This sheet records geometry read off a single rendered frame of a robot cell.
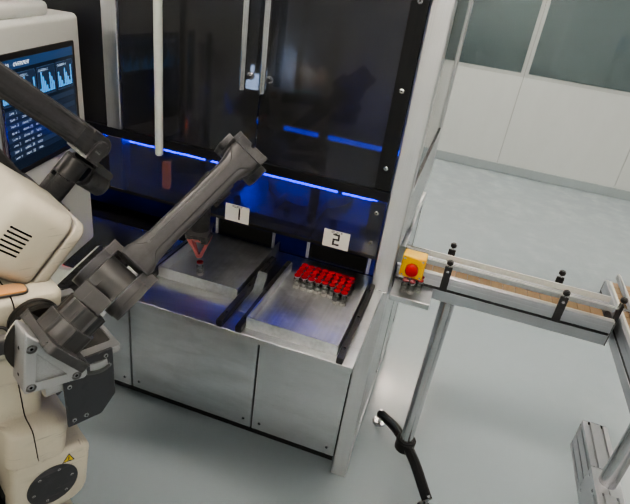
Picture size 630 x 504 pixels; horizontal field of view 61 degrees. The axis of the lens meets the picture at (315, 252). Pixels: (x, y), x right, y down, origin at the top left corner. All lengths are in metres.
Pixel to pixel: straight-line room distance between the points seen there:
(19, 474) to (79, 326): 0.45
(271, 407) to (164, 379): 0.47
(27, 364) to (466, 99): 5.61
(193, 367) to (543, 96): 4.86
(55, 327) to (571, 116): 5.75
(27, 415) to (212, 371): 1.04
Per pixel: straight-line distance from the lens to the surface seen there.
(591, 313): 1.87
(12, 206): 0.97
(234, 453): 2.32
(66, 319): 0.93
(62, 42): 1.76
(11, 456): 1.26
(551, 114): 6.20
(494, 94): 6.14
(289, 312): 1.54
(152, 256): 0.96
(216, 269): 1.71
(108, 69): 1.87
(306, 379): 2.01
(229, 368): 2.12
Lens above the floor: 1.77
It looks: 28 degrees down
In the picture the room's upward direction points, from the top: 9 degrees clockwise
